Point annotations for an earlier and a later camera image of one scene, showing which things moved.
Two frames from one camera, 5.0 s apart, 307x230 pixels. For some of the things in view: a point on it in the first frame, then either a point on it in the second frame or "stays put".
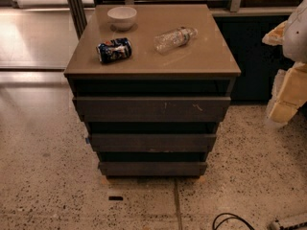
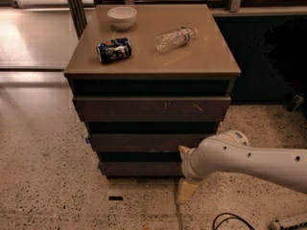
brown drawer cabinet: (152, 82) stays put
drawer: (153, 142) stays put
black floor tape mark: (115, 197) stays put
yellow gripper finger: (276, 35) -> (183, 150)
